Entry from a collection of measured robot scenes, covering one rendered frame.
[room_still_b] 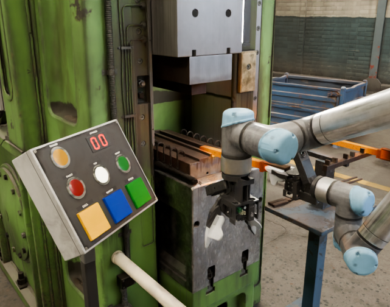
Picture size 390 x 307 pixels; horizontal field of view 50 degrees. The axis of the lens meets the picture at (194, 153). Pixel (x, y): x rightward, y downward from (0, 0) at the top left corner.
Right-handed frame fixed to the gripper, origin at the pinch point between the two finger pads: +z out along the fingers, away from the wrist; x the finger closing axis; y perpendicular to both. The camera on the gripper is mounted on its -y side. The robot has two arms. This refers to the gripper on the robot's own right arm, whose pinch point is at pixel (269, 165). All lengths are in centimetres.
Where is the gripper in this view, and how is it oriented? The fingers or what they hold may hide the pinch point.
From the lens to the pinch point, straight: 141.5
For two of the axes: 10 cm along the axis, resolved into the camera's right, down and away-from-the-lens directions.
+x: 7.8, -2.2, 5.9
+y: 0.3, 9.5, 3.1
